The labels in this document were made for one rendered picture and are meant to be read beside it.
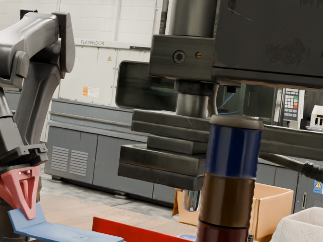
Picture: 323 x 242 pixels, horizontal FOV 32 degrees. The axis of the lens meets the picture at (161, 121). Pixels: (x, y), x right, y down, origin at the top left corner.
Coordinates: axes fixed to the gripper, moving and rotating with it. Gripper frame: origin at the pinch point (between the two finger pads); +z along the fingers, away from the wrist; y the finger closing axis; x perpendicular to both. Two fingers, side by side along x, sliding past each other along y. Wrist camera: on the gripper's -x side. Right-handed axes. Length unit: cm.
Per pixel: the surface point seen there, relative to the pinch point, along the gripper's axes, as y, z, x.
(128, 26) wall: -279, -264, 685
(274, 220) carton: -42, 35, 237
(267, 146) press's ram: 39.3, 4.6, -6.7
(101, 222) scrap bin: -4.1, 4.6, 23.3
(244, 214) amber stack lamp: 42, 9, -29
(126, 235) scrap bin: 0.0, 8.6, 23.0
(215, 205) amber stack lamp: 41, 8, -30
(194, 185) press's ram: 31.2, 5.6, -10.1
